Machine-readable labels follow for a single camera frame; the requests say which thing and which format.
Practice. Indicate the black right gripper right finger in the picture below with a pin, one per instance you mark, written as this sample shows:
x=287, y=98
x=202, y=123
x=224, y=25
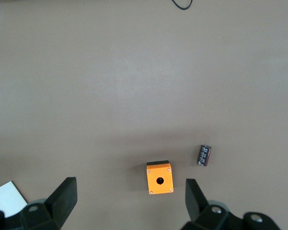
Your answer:
x=194, y=198

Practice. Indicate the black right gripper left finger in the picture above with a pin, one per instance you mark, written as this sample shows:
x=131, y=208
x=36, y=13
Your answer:
x=62, y=196

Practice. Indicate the white drawer cabinet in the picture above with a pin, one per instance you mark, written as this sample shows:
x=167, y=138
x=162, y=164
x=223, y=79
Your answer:
x=4, y=198

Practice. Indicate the black cylindrical capacitor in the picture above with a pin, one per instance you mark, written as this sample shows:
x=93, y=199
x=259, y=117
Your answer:
x=204, y=155

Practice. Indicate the orange enclosure box with hole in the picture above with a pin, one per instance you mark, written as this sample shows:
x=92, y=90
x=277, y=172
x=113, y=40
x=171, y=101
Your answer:
x=158, y=175

